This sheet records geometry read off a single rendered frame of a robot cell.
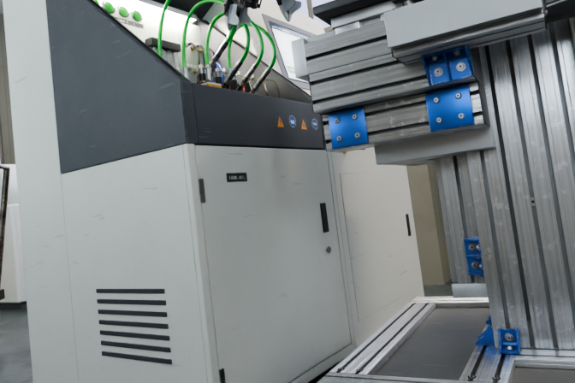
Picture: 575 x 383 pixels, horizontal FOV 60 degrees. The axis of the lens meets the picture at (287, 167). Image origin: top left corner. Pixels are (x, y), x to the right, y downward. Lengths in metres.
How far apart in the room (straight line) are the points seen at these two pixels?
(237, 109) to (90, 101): 0.45
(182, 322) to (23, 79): 1.04
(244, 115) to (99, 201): 0.49
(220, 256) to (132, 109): 0.47
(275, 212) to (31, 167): 0.86
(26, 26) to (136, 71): 0.62
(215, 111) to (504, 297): 0.85
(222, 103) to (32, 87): 0.75
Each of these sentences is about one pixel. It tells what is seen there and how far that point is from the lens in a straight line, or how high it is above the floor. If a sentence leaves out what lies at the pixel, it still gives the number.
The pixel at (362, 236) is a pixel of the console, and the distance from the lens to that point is 1.93.
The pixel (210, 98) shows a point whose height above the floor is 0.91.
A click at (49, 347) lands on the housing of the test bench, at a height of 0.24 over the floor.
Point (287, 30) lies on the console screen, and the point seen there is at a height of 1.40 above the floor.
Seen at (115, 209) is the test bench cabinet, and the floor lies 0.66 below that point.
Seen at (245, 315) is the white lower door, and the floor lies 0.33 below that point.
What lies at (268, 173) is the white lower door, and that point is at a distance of 1.47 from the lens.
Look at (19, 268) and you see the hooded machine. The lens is 4.88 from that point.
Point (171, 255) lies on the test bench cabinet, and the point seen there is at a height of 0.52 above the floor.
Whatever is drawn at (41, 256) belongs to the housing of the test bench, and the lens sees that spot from 1.84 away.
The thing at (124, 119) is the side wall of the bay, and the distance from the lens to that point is 1.45.
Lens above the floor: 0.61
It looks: 4 degrees up
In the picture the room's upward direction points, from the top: 7 degrees counter-clockwise
